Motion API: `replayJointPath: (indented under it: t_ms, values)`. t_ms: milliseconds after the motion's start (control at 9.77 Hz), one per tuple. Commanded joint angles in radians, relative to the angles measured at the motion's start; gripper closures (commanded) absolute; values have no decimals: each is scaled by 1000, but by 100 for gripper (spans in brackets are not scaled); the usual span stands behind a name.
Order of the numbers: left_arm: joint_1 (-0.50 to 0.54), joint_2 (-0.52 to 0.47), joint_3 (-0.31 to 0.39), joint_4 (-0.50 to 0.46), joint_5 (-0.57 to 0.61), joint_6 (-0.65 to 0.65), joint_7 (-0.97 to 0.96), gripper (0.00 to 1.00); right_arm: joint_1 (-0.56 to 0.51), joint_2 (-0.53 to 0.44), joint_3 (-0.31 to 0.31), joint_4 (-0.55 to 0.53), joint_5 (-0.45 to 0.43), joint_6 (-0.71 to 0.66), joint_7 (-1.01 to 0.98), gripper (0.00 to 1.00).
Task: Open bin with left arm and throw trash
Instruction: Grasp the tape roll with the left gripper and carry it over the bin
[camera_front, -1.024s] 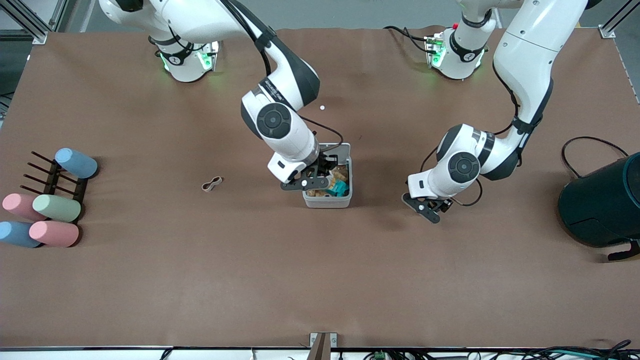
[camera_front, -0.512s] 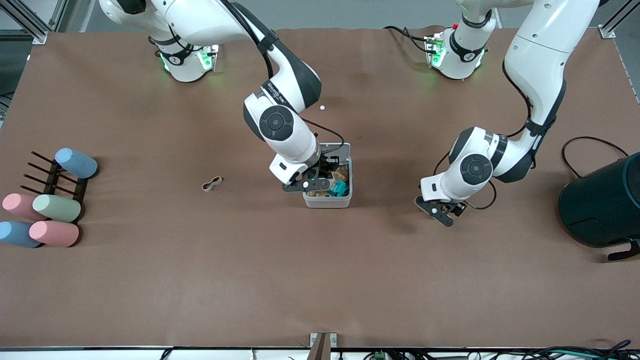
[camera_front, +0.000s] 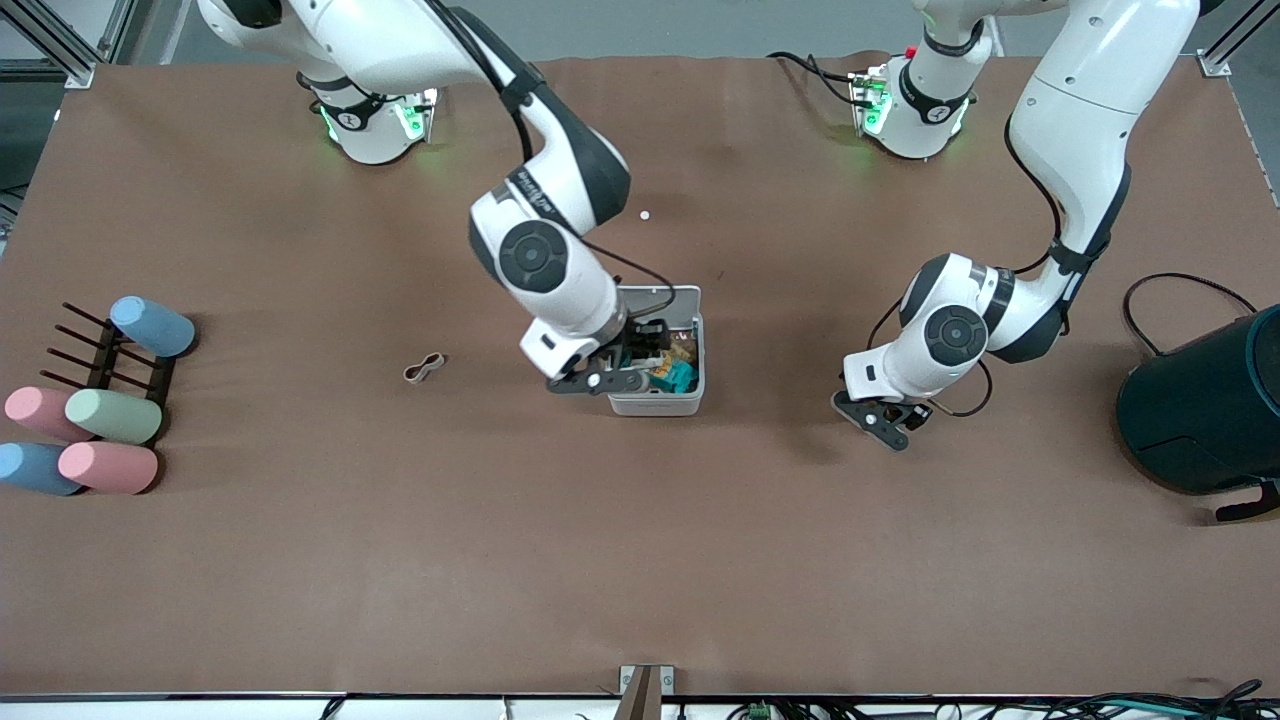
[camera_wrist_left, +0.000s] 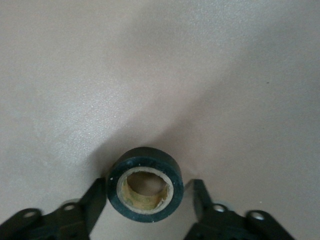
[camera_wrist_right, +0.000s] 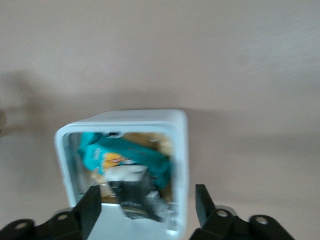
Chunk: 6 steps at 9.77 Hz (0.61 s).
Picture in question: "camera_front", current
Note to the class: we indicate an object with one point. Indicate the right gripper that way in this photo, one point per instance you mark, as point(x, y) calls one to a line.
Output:
point(640, 345)

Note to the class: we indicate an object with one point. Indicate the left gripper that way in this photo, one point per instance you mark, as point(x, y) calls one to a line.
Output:
point(916, 411)

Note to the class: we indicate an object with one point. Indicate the white square trash bin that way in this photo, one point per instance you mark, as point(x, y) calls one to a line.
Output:
point(660, 404)

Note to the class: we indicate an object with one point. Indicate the beige rubber band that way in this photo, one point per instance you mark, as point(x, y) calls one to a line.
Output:
point(423, 368)

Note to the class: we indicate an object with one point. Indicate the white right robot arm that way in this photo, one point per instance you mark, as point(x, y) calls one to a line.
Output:
point(540, 180)

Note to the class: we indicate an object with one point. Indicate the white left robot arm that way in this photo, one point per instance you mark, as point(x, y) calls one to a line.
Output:
point(1070, 150)

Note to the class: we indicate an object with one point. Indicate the teal snack wrapper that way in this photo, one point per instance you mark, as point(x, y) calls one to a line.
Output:
point(678, 378)

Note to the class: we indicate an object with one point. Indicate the dark teal cylinder container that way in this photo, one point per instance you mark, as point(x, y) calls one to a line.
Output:
point(1205, 405)

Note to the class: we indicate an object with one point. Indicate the black curved foot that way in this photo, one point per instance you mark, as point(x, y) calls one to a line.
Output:
point(1250, 505)

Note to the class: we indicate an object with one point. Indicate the blue plastic cup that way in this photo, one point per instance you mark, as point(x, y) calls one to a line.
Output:
point(152, 327)
point(35, 470)

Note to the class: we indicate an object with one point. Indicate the green plastic cup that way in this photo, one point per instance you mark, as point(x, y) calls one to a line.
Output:
point(115, 417)

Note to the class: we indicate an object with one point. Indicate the black peg cup rack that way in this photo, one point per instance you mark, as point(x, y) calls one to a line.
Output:
point(110, 370)

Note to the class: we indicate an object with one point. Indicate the pink plastic cup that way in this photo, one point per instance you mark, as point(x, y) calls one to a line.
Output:
point(40, 412)
point(108, 468)

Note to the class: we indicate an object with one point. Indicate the metal table edge bracket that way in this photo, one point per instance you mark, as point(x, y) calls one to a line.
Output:
point(646, 690)

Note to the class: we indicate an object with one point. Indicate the aluminium frame profile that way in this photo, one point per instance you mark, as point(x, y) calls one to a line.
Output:
point(1235, 40)
point(60, 45)

